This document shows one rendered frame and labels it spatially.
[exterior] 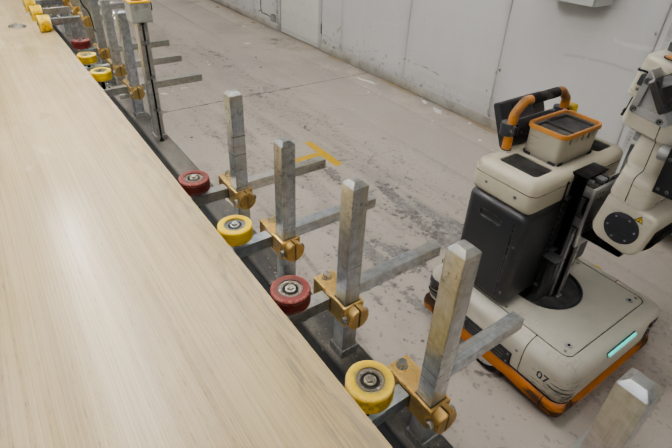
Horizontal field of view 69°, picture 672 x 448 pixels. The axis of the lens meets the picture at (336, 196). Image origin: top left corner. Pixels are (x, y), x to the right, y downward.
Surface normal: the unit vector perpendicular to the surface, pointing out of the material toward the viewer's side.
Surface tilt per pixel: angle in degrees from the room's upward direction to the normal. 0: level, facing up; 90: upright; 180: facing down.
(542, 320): 0
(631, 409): 90
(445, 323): 90
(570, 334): 0
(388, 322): 0
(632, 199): 90
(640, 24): 90
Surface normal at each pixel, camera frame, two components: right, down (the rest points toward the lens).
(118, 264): 0.04, -0.84
